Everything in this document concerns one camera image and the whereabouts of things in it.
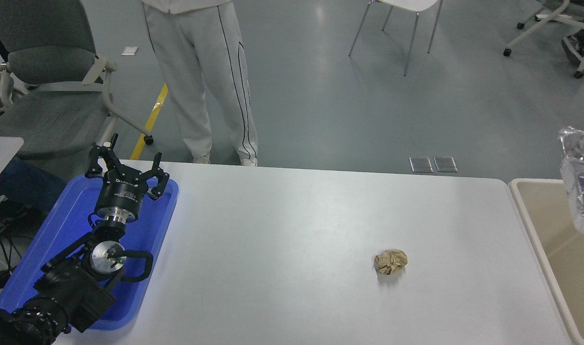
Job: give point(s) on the white chair with metal legs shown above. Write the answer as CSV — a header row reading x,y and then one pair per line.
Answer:
x,y
411,5

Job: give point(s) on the standing person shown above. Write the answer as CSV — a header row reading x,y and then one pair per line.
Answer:
x,y
196,62

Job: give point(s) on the seated person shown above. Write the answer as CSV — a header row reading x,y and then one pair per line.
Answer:
x,y
23,184

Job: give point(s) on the person's black shoe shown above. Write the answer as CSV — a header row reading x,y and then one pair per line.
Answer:
x,y
581,45

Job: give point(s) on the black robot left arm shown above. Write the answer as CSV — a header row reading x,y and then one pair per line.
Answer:
x,y
71,287

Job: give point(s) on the large pale bin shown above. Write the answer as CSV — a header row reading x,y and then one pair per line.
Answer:
x,y
550,225

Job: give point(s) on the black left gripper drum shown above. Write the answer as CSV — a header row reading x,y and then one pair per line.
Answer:
x,y
121,196

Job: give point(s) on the silver foil tray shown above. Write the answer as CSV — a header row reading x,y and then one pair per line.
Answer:
x,y
581,187

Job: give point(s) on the white-framed wheeled chair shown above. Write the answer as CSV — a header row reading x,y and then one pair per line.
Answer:
x,y
536,28

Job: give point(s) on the metal floor plate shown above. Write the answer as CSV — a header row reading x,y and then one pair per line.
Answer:
x,y
421,164
446,164

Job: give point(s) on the blue plastic tray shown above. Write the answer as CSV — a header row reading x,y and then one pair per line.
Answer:
x,y
57,230

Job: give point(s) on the crumpled tan paper ball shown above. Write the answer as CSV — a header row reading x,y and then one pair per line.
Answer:
x,y
391,262

